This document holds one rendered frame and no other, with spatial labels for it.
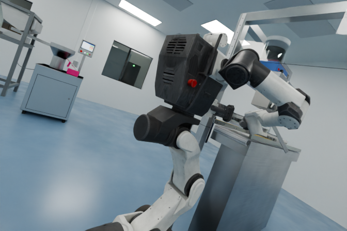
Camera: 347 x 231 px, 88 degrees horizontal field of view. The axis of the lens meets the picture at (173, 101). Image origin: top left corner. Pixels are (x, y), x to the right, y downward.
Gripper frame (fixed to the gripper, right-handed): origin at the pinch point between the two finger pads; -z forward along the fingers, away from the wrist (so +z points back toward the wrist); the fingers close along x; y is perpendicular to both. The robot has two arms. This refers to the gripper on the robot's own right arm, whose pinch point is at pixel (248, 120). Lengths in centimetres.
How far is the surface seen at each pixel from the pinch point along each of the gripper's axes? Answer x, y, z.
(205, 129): 16.3, -23.9, -0.6
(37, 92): 64, -270, -67
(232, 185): 45.2, 5.8, -3.9
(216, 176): 46.9, -5.6, -10.9
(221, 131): 13.2, -13.1, -1.8
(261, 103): -12.5, 2.7, 9.2
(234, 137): 13.4, -4.3, 3.7
